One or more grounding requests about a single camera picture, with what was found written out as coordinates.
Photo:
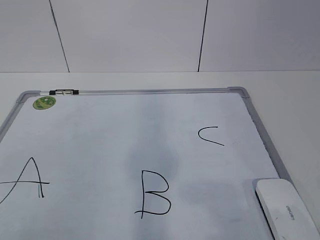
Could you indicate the white whiteboard with grey frame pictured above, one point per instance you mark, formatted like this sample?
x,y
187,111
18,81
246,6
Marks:
x,y
136,165

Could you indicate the green round sticker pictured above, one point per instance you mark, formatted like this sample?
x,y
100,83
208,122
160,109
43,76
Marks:
x,y
44,103

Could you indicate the white whiteboard eraser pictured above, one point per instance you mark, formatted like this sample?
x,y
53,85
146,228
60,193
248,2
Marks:
x,y
285,211

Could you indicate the black silver hanging clip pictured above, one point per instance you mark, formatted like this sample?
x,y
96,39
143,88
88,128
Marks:
x,y
63,92

